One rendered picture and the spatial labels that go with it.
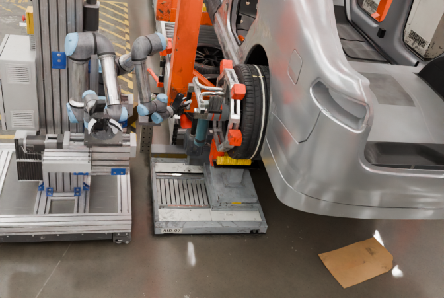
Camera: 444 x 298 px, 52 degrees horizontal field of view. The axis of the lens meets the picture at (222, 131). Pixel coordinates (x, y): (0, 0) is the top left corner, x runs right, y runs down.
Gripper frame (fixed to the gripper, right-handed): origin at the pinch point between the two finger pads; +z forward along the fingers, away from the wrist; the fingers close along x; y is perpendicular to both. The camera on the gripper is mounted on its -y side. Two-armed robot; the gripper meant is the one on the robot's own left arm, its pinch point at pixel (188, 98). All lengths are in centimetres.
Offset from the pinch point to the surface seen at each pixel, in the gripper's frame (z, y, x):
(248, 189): 16, 60, 55
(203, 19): 190, 24, -127
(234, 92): -14, -30, 43
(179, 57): 17.7, -17.2, -26.0
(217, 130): 10.8, 21.0, 21.5
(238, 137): -19, -5, 55
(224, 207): -3, 70, 49
